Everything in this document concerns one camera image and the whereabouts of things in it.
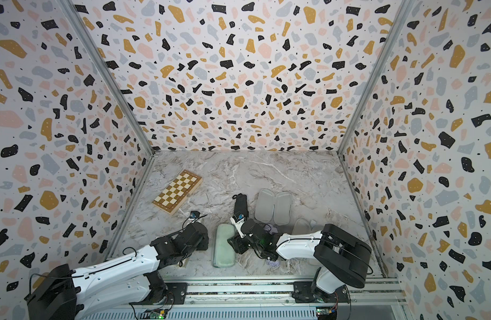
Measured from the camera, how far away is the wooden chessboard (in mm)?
969

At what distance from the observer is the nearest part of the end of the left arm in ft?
1.91

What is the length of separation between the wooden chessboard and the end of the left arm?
33 cm
